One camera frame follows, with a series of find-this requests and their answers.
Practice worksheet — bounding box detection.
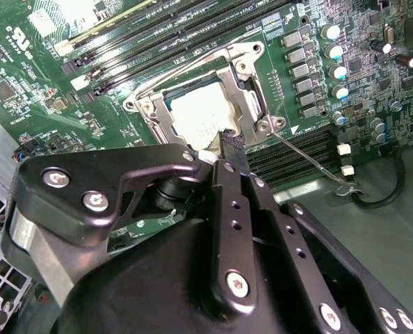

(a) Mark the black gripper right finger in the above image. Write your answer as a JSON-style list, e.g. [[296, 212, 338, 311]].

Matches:
[[232, 131, 413, 334]]

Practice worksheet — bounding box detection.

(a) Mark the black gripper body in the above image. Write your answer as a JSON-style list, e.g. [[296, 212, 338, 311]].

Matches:
[[51, 218, 311, 334]]

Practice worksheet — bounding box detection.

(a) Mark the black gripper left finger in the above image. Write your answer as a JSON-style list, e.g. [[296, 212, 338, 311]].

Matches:
[[3, 129, 260, 323]]

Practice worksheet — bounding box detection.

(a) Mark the thin metal locking lever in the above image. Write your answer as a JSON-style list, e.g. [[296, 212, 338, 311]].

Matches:
[[131, 27, 263, 105], [270, 130, 359, 196]]

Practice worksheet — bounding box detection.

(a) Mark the silver CPU chip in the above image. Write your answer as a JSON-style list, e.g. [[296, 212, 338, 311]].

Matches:
[[171, 81, 244, 154]]

